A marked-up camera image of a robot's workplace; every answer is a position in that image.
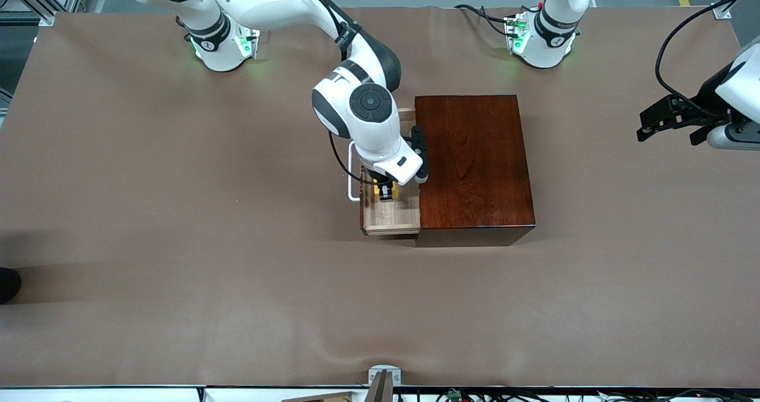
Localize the yellow wooden block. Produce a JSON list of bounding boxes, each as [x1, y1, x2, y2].
[[374, 178, 403, 204]]

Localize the light wooden drawer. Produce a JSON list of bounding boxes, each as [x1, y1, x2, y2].
[[360, 108, 422, 237]]

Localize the white drawer handle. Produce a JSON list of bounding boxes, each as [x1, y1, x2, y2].
[[347, 141, 364, 202]]

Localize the dark brown wooden cabinet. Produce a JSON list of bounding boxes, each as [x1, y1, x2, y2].
[[414, 94, 537, 248]]

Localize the brown table mat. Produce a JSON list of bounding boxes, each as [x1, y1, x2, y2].
[[0, 5, 760, 389]]

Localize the brown cardboard piece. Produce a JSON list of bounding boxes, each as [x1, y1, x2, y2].
[[280, 391, 356, 402]]

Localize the black rounded object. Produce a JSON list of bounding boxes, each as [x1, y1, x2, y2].
[[0, 267, 22, 305]]

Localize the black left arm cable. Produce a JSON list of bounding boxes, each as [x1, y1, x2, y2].
[[655, 0, 760, 121]]

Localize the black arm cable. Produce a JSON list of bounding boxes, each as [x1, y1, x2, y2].
[[655, 0, 760, 121], [288, 0, 381, 187]]

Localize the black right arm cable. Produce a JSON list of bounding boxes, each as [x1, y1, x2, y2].
[[288, 0, 381, 187]]

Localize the grey metal bracket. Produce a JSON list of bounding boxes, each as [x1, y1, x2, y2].
[[365, 364, 402, 402]]

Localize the black left base cables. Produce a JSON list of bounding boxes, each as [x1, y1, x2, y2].
[[454, 3, 520, 37]]

